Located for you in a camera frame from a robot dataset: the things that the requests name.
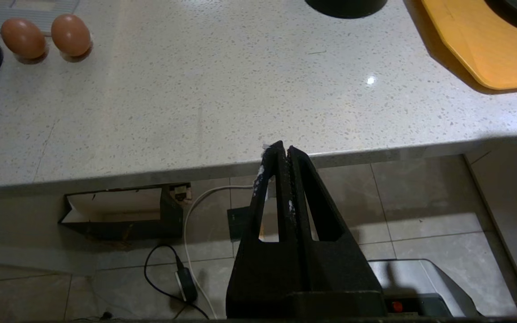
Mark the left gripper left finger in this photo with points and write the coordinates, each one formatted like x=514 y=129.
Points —
x=263 y=269

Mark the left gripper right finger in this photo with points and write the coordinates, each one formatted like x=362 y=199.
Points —
x=330 y=269

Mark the brown egg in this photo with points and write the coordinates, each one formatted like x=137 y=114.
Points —
x=71 y=35
x=23 y=38

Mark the dark floor box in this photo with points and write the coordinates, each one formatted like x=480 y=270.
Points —
x=237 y=223

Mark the open cardboard box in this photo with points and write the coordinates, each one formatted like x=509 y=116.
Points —
x=124 y=215

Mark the black round base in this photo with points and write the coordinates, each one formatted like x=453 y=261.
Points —
x=346 y=6

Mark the wooden cutting board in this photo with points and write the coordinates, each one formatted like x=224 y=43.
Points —
x=487 y=45

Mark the grey ribbed mat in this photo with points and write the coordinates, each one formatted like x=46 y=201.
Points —
x=29 y=11

